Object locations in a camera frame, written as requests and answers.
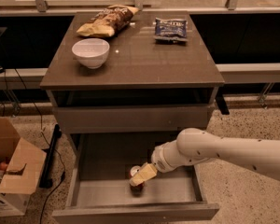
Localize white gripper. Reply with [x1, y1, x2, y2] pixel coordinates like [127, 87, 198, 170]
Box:
[138, 141, 190, 182]

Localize red coke can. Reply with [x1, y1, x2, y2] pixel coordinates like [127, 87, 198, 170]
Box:
[129, 165, 144, 194]

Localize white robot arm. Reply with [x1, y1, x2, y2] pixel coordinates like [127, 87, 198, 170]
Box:
[130, 128, 280, 187]

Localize open grey middle drawer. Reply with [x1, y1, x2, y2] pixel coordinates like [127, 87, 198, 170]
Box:
[52, 132, 219, 224]

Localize grey drawer cabinet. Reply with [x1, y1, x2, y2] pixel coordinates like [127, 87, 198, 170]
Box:
[40, 11, 224, 149]

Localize closed grey top drawer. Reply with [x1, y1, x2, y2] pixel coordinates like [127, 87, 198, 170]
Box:
[53, 105, 215, 133]

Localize black power strip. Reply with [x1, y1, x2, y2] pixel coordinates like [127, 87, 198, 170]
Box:
[39, 124, 62, 189]

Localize brown cardboard box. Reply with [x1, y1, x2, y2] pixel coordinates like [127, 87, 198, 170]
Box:
[0, 118, 46, 217]

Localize white ceramic bowl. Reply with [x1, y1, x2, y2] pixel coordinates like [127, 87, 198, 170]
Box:
[72, 38, 110, 69]

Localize blue snack bag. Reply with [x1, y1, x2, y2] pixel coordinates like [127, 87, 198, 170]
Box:
[154, 18, 187, 42]

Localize brown yellow chip bag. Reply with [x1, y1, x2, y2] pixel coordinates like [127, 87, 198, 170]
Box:
[77, 5, 139, 38]

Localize black cable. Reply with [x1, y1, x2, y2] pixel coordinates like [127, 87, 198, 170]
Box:
[14, 68, 66, 224]

